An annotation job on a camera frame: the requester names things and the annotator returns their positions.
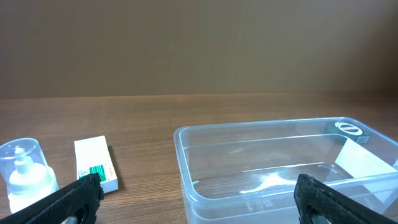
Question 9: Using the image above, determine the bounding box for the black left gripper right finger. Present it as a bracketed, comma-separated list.
[294, 174, 397, 224]

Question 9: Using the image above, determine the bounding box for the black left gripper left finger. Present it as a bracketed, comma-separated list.
[1, 173, 104, 224]

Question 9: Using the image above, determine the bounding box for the white green medicine box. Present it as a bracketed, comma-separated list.
[74, 136, 119, 194]

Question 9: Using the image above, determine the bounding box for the clear cap white spray bottle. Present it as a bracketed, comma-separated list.
[1, 138, 58, 213]

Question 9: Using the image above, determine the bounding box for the white blue medicine box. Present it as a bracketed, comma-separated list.
[335, 139, 397, 207]

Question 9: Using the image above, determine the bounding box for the dark green round-logo box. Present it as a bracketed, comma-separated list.
[325, 122, 370, 144]

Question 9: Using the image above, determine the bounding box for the clear plastic container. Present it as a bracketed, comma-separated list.
[174, 117, 397, 223]

